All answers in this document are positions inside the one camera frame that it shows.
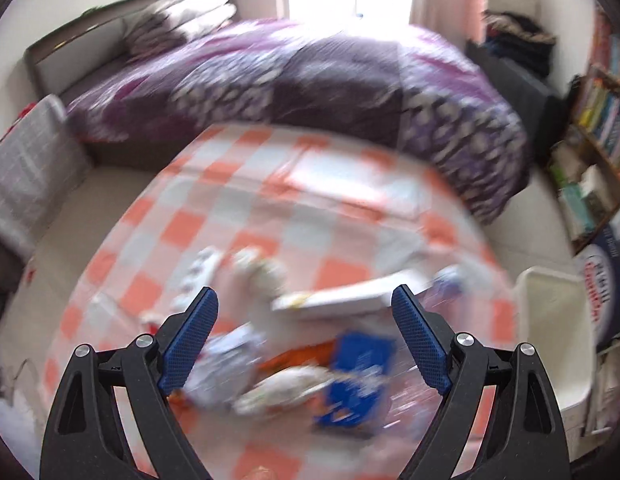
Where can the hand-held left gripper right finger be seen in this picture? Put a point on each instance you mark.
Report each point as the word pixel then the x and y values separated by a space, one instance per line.
pixel 419 340

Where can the small blue white packet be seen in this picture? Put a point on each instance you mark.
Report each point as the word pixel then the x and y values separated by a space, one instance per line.
pixel 449 280

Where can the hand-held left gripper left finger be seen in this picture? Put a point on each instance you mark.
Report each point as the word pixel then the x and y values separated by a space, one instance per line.
pixel 187 345

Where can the orange wrapper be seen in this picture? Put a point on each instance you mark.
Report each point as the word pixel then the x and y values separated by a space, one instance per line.
pixel 295 355

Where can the black cabinet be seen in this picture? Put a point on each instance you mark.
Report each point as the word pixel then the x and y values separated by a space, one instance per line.
pixel 514 90

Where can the white plastic wrapper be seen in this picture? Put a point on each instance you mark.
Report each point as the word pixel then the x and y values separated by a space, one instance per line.
pixel 285 390

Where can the stack of papers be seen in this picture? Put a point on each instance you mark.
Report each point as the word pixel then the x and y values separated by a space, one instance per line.
pixel 609 395

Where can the grey plaid cushion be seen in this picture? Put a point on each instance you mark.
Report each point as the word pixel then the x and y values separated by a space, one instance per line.
pixel 30 170

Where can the row of upright books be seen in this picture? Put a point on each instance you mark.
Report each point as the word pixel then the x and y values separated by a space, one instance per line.
pixel 609 115

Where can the stack of pale books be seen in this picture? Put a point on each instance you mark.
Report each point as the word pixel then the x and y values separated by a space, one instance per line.
pixel 579 170

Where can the stack of teal books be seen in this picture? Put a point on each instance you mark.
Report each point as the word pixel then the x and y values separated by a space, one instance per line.
pixel 577 210

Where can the white blister pack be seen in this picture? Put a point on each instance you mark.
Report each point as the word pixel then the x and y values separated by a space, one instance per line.
pixel 200 270

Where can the white curtain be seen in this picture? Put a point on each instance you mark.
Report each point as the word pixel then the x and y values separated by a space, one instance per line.
pixel 434 0

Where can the orange white checkered tablecloth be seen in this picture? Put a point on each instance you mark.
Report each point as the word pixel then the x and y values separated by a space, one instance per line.
pixel 310 200

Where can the white paper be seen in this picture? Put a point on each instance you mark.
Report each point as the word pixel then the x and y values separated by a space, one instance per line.
pixel 262 275

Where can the dark bed frame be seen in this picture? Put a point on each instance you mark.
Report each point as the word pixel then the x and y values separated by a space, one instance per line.
pixel 60 35

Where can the long white box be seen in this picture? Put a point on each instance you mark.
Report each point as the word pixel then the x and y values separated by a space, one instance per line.
pixel 340 300

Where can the wooden bookshelf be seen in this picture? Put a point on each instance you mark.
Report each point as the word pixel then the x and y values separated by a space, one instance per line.
pixel 612 76

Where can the white blue crumpled wrapper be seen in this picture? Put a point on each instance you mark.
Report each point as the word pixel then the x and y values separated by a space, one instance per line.
pixel 225 360

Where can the white patterned pillow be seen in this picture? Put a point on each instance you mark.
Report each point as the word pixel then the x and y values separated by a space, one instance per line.
pixel 190 5
pixel 212 25

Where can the purple patterned blanket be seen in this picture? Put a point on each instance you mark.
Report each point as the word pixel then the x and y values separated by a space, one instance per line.
pixel 340 85

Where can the white plastic bin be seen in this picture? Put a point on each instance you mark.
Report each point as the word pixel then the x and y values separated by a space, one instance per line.
pixel 549 335

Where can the blue printed carton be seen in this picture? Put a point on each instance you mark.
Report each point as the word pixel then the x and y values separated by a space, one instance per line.
pixel 607 285

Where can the pile of folded clothes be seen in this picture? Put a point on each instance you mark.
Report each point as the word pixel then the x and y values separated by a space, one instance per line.
pixel 519 35

